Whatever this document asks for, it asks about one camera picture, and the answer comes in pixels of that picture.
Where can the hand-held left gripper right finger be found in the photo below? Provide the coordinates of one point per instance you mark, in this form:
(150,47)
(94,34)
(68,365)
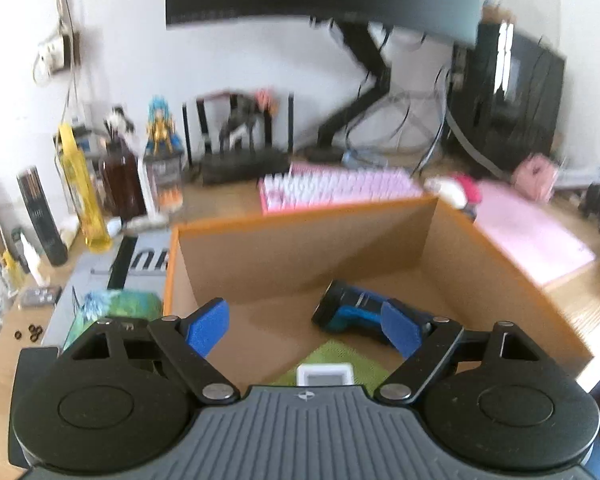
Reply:
(402,327)

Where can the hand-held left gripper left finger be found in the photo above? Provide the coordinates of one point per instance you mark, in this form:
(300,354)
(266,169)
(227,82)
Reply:
(207,327)

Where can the blue and black handheld device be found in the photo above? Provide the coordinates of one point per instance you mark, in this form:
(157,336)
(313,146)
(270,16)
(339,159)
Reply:
(350,310)

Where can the green pad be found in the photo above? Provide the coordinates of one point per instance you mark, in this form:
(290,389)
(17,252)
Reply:
(330,352)

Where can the small white square device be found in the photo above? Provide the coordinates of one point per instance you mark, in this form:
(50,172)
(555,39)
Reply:
(325,374)

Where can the orange cardboard box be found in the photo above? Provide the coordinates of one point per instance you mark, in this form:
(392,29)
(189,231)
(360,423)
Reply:
(305,250)

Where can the wooden desktop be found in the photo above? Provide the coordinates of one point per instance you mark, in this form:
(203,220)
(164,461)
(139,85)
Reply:
(580,310)

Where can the green and blue printed packet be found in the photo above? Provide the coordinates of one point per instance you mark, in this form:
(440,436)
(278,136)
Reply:
(125,307)

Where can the white mouse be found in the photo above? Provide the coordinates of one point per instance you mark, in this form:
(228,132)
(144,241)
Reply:
(445,191)

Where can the clear figurine display stand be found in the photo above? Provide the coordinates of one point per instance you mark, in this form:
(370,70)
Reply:
(162,185)

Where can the pink mouse pad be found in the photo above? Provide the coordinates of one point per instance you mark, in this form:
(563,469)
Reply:
(525,235)

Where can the magenta mouse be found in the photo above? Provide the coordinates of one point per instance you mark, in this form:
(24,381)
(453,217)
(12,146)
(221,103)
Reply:
(470,187)

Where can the pink keyboard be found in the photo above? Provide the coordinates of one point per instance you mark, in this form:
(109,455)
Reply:
(340,185)

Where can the dark figurine on black base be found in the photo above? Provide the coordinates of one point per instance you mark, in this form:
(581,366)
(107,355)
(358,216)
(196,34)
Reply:
(245,165)

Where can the small white tube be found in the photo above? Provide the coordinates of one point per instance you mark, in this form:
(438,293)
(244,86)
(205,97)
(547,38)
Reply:
(70,232)

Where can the brown bottle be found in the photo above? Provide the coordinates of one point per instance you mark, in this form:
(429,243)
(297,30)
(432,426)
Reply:
(122,180)

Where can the yellow clear bottle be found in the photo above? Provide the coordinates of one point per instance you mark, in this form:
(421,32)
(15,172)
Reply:
(87,200)

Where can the small white dropper bottle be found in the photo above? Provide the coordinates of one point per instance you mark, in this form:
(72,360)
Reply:
(32,260)

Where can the tall black bottle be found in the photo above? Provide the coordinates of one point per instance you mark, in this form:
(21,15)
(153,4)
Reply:
(42,220)

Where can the pink plush toy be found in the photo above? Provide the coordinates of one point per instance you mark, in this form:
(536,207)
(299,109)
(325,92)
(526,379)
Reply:
(535,177)

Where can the blue-haired gold figurine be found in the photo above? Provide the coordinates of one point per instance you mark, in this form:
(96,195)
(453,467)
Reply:
(162,130)

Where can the small yellow bottle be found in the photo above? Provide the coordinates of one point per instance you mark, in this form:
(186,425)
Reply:
(12,272)

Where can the dark-haired small figurine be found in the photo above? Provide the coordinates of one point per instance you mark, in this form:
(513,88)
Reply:
(117,122)

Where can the black headphones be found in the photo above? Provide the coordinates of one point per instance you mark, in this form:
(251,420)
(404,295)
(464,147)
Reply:
(597,202)

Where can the white and blue keyboard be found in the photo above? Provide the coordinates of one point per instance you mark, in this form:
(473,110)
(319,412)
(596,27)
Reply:
(590,177)

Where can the black computer case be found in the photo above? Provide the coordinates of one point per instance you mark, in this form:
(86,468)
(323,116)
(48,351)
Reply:
(510,105)

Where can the white wall socket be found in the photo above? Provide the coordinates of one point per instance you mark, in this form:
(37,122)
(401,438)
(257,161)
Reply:
(52,57)

